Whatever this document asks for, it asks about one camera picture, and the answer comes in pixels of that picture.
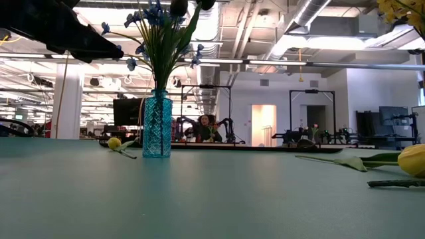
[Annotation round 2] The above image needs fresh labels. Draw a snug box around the blue textured glass vase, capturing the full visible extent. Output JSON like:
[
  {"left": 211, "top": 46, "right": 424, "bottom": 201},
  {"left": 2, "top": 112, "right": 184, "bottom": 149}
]
[{"left": 141, "top": 88, "right": 173, "bottom": 159}]

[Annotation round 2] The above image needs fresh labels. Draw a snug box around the yellow artificial blossom bunch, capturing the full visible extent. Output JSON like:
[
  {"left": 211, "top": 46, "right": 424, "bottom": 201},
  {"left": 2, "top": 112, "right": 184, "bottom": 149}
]
[
  {"left": 377, "top": 0, "right": 425, "bottom": 39},
  {"left": 367, "top": 178, "right": 425, "bottom": 189}
]

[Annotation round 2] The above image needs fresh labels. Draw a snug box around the black background monitor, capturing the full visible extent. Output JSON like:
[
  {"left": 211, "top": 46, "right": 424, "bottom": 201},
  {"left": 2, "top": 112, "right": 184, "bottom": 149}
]
[{"left": 112, "top": 97, "right": 146, "bottom": 126}]

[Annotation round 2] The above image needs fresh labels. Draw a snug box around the person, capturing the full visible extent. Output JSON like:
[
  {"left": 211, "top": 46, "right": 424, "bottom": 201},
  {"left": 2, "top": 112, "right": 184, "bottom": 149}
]
[{"left": 191, "top": 114, "right": 223, "bottom": 143}]

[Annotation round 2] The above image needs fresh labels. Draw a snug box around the white pillar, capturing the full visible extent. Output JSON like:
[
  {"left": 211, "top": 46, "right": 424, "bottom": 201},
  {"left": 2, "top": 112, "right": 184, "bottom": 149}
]
[{"left": 50, "top": 62, "right": 84, "bottom": 139}]

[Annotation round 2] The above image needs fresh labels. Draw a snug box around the orange lit doorway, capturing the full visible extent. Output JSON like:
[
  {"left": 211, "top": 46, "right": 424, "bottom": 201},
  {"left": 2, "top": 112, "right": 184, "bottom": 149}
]
[{"left": 251, "top": 104, "right": 278, "bottom": 147}]

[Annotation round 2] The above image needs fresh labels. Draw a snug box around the long grey ceiling rail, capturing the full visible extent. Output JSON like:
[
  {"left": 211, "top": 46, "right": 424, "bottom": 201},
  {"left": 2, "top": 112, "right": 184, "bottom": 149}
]
[{"left": 184, "top": 58, "right": 425, "bottom": 71}]

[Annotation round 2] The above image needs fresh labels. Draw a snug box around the grey rectangular air duct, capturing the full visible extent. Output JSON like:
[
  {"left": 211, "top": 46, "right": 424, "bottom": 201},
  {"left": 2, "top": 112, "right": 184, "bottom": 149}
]
[{"left": 285, "top": 15, "right": 379, "bottom": 37}]

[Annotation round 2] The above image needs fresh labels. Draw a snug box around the dark desk monitor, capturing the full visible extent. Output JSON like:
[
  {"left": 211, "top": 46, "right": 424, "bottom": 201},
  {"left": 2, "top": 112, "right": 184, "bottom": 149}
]
[{"left": 379, "top": 106, "right": 409, "bottom": 126}]

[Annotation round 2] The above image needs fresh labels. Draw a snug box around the silver round ventilation duct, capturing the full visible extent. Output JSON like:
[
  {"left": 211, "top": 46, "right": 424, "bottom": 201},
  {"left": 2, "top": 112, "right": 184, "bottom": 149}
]
[{"left": 262, "top": 0, "right": 333, "bottom": 72}]

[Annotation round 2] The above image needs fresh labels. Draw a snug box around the black background stand frame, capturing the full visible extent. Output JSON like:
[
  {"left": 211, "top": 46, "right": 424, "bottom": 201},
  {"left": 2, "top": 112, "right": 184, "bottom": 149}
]
[
  {"left": 288, "top": 88, "right": 336, "bottom": 142},
  {"left": 180, "top": 84, "right": 232, "bottom": 144}
]

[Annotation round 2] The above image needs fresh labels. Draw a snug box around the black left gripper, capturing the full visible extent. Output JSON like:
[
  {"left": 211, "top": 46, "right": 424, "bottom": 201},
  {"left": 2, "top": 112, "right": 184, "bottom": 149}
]
[{"left": 0, "top": 0, "right": 124, "bottom": 64}]

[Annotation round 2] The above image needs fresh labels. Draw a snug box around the yellow artificial tulip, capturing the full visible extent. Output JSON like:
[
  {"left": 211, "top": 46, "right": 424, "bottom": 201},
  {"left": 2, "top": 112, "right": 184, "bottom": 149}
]
[
  {"left": 106, "top": 136, "right": 143, "bottom": 160},
  {"left": 294, "top": 143, "right": 425, "bottom": 179}
]

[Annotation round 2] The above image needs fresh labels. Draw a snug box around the black aluminium table frame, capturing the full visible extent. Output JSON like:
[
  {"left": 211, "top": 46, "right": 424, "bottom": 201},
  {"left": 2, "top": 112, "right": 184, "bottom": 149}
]
[{"left": 98, "top": 141, "right": 345, "bottom": 154}]

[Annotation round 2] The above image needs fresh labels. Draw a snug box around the black background cabinet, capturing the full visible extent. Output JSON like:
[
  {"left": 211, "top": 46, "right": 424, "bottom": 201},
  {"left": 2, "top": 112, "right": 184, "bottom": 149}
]
[{"left": 355, "top": 110, "right": 379, "bottom": 137}]

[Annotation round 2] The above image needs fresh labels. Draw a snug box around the black background robot station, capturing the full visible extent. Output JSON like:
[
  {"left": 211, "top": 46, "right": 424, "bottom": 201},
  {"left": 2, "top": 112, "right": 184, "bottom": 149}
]
[{"left": 272, "top": 124, "right": 356, "bottom": 149}]

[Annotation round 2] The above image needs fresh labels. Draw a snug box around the thin hanging cable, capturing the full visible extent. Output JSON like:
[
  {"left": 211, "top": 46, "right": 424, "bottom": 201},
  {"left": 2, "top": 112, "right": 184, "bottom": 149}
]
[{"left": 55, "top": 49, "right": 70, "bottom": 139}]

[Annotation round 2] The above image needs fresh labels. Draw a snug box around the white screen panel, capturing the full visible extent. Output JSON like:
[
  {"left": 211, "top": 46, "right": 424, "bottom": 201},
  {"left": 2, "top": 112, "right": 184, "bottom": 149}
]
[{"left": 411, "top": 105, "right": 425, "bottom": 135}]

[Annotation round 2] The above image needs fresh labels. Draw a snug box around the green table mat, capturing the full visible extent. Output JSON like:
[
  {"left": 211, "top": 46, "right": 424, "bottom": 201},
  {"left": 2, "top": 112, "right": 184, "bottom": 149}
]
[{"left": 0, "top": 137, "right": 425, "bottom": 239}]

